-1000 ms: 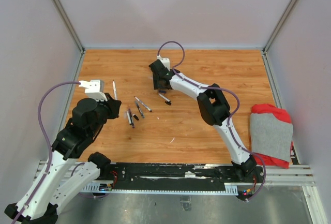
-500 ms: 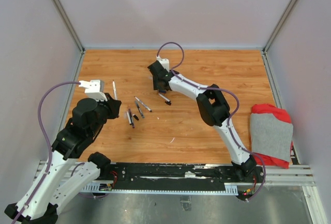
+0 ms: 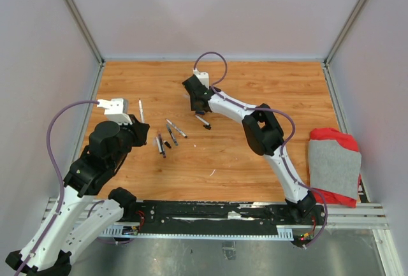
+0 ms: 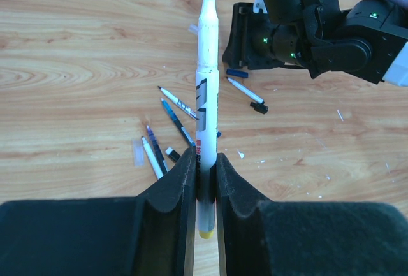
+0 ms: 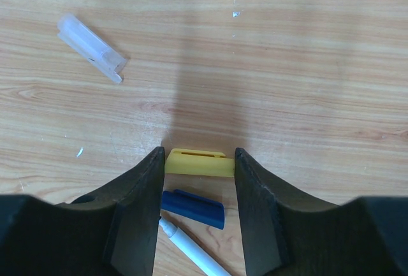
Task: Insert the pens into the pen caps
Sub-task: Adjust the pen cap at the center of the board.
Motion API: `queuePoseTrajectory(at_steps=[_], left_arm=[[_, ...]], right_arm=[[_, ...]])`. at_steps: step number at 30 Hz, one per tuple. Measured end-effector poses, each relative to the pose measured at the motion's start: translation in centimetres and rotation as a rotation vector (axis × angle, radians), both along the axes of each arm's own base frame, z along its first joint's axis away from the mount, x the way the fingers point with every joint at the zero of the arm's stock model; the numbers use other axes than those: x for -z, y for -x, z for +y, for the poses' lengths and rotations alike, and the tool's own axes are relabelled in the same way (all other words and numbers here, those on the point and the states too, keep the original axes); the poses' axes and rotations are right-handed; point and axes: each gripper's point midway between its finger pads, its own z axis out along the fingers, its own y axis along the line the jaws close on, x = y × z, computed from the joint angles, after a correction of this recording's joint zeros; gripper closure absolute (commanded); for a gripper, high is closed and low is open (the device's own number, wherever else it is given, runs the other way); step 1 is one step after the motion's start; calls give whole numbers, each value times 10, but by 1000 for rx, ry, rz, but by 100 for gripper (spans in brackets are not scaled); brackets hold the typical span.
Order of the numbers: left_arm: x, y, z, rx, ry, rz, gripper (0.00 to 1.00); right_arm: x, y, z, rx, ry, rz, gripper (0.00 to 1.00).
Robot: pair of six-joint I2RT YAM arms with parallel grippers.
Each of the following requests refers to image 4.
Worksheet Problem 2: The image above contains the blue gel pen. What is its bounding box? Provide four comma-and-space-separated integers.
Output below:
161, 98, 195, 147

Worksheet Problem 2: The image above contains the clear plastic pen cap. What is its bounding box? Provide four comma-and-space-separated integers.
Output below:
132, 139, 145, 167

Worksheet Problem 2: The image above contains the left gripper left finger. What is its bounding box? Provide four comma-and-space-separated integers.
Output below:
1, 149, 196, 275

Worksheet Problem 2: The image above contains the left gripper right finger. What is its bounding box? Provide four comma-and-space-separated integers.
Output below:
216, 154, 407, 275

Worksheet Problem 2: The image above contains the clear cap far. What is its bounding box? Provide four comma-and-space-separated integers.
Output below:
188, 24, 198, 35

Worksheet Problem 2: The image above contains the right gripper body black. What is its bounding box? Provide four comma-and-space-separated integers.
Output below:
222, 2, 303, 69

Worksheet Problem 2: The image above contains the purple gel pen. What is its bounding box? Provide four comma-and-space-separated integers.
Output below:
146, 125, 169, 175

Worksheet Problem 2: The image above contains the white thin pen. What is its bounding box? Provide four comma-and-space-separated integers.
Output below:
141, 136, 163, 179

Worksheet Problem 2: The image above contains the small black white cap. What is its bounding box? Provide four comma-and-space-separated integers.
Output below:
165, 147, 180, 163

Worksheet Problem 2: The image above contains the white pen black end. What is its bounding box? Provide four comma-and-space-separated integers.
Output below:
226, 77, 264, 104

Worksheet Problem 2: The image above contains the white marker yellow end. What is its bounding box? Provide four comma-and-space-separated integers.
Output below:
195, 0, 219, 239

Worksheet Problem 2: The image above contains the white pen with lettering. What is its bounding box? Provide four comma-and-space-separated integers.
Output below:
158, 86, 196, 120

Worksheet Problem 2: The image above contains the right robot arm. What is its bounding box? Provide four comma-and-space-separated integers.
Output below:
222, 0, 407, 87

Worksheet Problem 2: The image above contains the black pen cap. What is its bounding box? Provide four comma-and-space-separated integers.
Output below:
250, 102, 268, 114

